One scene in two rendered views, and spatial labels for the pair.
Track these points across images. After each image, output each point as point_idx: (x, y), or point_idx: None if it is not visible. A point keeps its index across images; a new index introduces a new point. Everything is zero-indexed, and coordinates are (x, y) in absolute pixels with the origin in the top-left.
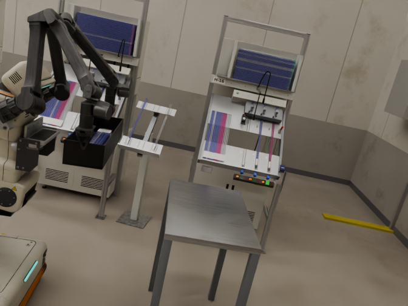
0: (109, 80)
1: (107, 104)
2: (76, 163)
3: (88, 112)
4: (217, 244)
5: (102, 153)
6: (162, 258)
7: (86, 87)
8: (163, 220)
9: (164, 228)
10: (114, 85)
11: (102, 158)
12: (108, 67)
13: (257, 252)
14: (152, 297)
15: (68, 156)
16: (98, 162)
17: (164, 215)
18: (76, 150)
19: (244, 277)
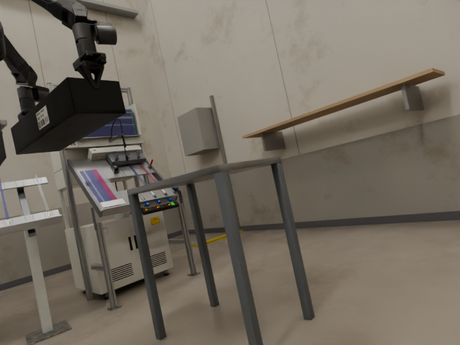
0: (26, 74)
1: (109, 24)
2: (93, 109)
3: (90, 33)
4: (255, 162)
5: (119, 92)
6: (227, 196)
7: (74, 5)
8: (141, 239)
9: (146, 248)
10: (33, 81)
11: (122, 98)
12: (20, 55)
13: (279, 159)
14: (236, 250)
15: (81, 100)
16: (118, 104)
17: (140, 233)
18: (88, 90)
19: (282, 189)
